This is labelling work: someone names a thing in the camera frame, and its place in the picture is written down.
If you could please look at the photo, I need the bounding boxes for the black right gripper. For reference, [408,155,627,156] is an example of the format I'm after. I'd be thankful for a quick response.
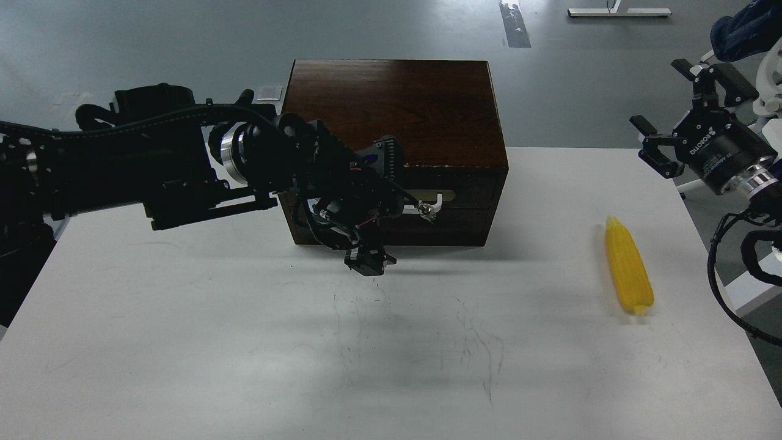
[629,59,778,195]

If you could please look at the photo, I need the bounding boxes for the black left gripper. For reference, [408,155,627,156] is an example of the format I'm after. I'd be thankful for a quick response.
[293,134,437,277]

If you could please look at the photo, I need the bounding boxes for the wooden drawer with white handle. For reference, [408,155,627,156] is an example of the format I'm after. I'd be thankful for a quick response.
[401,167,505,215]

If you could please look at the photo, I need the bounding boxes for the yellow corn cob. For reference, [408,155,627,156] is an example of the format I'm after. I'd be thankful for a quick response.
[604,216,654,317]

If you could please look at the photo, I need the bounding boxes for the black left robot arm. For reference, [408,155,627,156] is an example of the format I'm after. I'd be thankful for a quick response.
[1,84,442,328]

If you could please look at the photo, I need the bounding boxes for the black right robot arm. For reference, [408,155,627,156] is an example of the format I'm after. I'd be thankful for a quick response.
[629,59,780,346]

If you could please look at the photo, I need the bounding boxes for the dark wooden drawer cabinet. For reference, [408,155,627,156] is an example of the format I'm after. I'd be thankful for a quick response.
[282,59,509,247]

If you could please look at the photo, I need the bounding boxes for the dark blue cloth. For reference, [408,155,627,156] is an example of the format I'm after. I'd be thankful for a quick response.
[709,1,781,62]

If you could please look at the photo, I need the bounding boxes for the white desk foot bar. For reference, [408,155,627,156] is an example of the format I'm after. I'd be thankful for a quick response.
[566,1,673,18]

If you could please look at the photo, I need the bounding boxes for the grey floor tape strip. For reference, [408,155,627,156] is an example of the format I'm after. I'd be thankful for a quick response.
[497,1,532,48]

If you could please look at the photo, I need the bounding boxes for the white floor tape marks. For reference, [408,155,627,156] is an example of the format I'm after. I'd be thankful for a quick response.
[255,86,285,102]

